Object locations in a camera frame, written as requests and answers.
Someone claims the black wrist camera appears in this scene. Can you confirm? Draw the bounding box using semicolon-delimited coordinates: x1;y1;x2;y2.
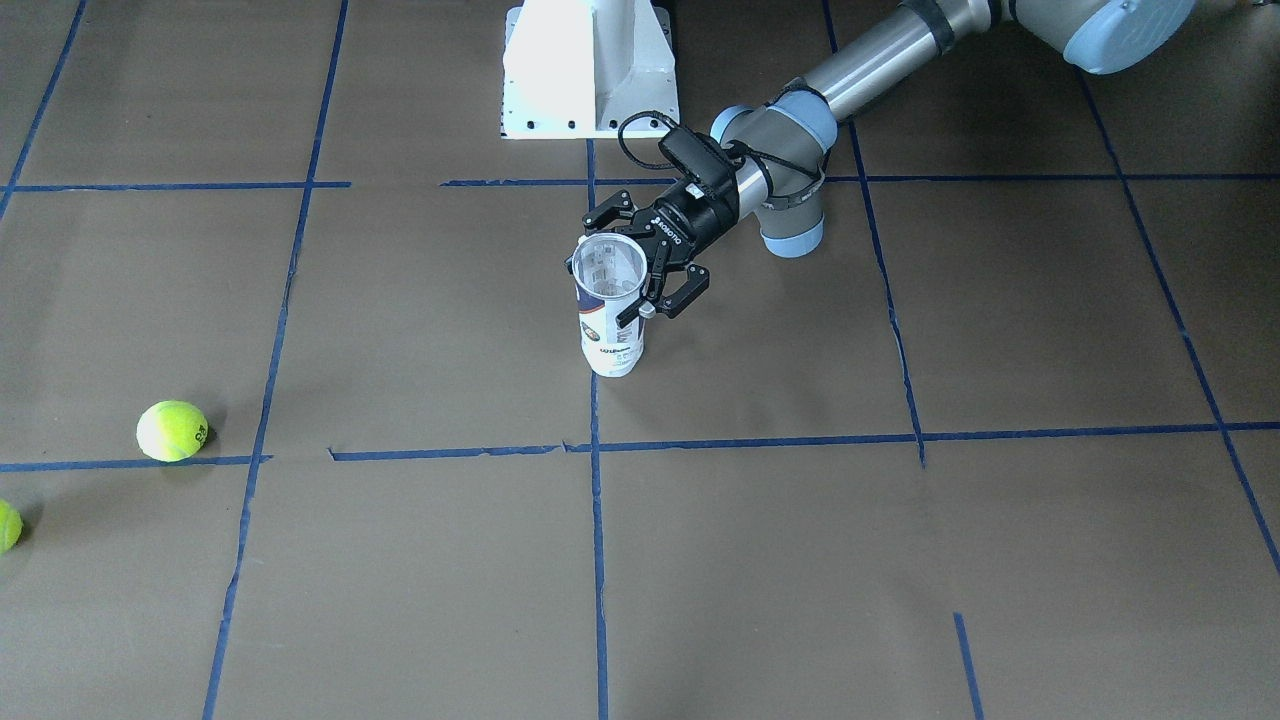
658;126;739;199

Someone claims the yellow tennis ball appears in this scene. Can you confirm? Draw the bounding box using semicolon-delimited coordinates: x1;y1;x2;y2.
134;400;210;462
0;498;26;555

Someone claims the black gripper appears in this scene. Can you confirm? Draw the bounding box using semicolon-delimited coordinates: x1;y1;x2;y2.
582;181;742;329

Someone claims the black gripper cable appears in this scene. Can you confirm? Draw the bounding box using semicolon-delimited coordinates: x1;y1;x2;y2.
617;110;686;170

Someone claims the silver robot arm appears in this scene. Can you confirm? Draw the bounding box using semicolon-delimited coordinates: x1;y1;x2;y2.
564;1;1194;342

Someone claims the white blue tennis ball can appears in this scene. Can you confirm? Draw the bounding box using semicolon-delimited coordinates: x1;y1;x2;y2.
568;232;648;378

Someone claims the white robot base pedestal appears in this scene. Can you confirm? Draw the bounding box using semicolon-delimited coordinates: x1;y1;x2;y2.
500;1;681;140

